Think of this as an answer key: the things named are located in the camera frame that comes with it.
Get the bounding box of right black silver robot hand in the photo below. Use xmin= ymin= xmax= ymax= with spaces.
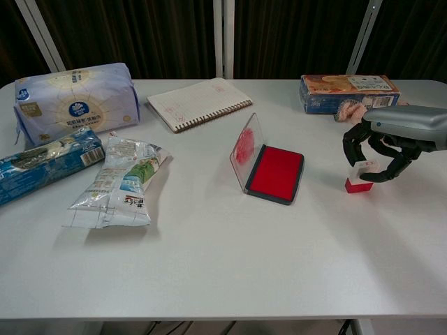
xmin=342 ymin=106 xmax=447 ymax=184

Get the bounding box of pink fuzzy cloth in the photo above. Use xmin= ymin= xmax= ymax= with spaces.
xmin=334 ymin=93 xmax=415 ymax=147

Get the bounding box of orange blue biscuit box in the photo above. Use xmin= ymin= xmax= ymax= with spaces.
xmin=299 ymin=73 xmax=401 ymax=114

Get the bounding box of black pleated curtain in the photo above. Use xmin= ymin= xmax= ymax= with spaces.
xmin=33 ymin=0 xmax=217 ymax=80
xmin=359 ymin=0 xmax=447 ymax=83
xmin=0 ymin=0 xmax=53 ymax=88
xmin=232 ymin=0 xmax=367 ymax=80

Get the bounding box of red ink pad case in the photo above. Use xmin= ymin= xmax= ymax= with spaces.
xmin=228 ymin=112 xmax=305 ymax=206

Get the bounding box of white spiral notebook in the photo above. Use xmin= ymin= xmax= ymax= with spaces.
xmin=145 ymin=77 xmax=254 ymax=134

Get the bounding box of clear crinkled snack bag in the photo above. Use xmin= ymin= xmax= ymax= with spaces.
xmin=62 ymin=131 xmax=174 ymax=230

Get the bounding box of purple tissue pack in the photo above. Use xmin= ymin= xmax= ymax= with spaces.
xmin=13 ymin=62 xmax=140 ymax=146

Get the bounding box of blue cookie package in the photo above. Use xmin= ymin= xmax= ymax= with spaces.
xmin=0 ymin=126 xmax=106 ymax=207

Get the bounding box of white frame post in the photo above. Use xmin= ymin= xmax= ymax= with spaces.
xmin=347 ymin=0 xmax=385 ymax=76
xmin=13 ymin=0 xmax=66 ymax=74
xmin=212 ymin=0 xmax=235 ymax=80

